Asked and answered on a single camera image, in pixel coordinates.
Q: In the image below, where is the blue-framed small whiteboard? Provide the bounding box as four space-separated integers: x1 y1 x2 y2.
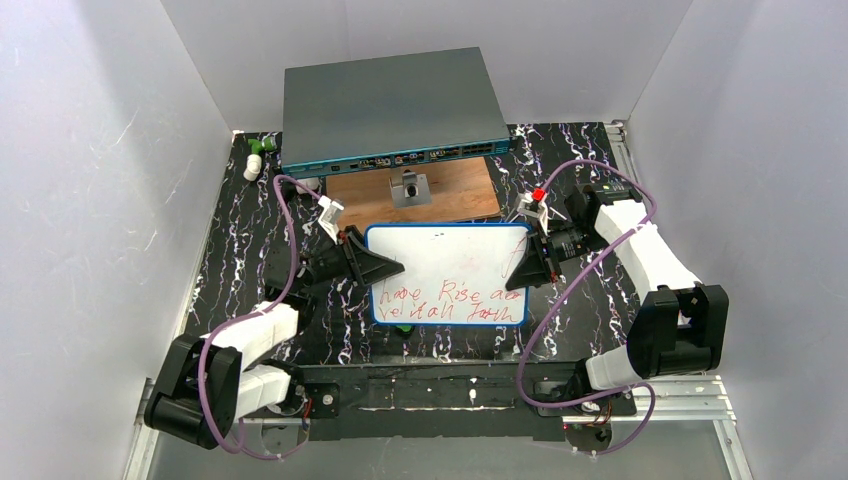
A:
365 223 529 327

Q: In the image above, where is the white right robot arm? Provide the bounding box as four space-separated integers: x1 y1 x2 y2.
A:
505 184 729 402

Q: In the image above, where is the white pipe elbow fitting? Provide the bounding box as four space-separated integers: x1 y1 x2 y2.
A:
243 154 263 182

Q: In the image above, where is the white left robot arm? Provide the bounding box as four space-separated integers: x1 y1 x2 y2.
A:
143 226 405 452

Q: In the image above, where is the white and black pipe fitting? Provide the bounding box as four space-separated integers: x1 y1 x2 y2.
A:
287 178 321 197

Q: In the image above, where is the brown wooden board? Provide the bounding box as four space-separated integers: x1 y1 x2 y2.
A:
326 157 501 230

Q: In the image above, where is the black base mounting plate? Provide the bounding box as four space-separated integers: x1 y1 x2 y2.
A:
300 361 637 441

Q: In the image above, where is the green and white pipe fitting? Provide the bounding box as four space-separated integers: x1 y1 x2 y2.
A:
247 135 279 155

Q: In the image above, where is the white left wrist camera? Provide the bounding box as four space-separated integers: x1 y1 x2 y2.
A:
317 196 344 242

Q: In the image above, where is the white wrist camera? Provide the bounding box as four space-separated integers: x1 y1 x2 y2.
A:
513 188 548 234
317 196 344 242

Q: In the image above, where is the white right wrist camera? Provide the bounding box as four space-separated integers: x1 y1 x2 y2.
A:
513 188 548 234

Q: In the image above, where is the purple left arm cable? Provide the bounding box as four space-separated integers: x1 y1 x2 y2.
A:
197 174 327 460

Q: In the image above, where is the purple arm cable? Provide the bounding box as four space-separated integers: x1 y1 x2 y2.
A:
515 158 660 457
197 174 327 460

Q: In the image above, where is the metal bracket with black knob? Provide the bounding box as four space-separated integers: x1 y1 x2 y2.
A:
390 169 432 209

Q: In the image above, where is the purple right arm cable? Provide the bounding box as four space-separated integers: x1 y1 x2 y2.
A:
515 158 660 457

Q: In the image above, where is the right aluminium side rail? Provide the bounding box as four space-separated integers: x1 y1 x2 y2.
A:
603 120 640 183

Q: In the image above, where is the grey network switch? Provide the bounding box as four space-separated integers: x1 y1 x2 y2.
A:
281 47 514 179

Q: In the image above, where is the aluminium extrusion frame rail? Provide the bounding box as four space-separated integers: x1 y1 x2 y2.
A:
122 375 753 479

